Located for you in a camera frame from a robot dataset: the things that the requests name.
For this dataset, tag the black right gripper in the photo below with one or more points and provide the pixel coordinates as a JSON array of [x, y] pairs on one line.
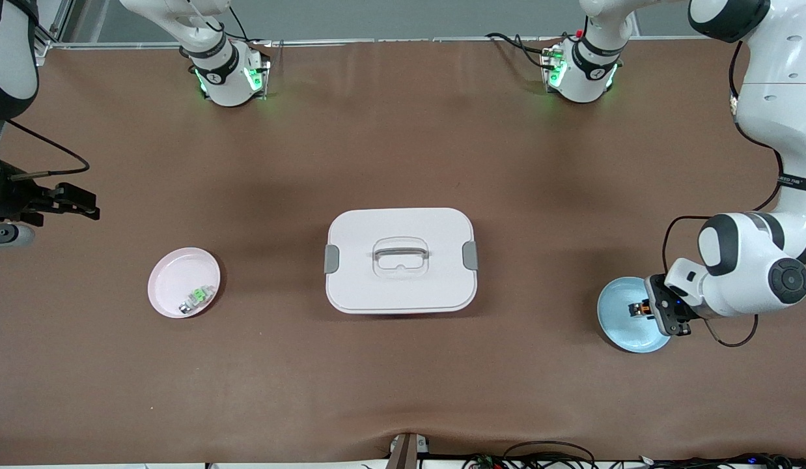
[[17, 198]]

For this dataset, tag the orange and black switch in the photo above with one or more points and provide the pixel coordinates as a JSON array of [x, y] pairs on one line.
[[642, 308]]

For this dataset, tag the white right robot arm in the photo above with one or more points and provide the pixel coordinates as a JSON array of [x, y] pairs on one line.
[[12, 52]]

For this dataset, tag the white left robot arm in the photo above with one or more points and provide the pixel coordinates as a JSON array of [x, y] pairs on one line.
[[774, 98]]

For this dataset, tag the white lidded storage box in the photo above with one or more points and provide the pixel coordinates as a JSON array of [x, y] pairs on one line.
[[403, 286]]

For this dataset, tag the pink round plate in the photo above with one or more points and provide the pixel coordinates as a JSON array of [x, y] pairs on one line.
[[172, 286]]

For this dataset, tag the light blue round plate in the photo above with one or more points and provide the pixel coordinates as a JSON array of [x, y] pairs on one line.
[[621, 326]]

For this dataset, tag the green and clear switch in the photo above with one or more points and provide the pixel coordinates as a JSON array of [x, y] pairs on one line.
[[196, 299]]

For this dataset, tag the aluminium corner frame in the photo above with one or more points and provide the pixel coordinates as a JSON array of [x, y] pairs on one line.
[[55, 26]]

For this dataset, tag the brown camera mount post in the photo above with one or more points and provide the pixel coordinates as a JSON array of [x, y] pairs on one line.
[[406, 453]]

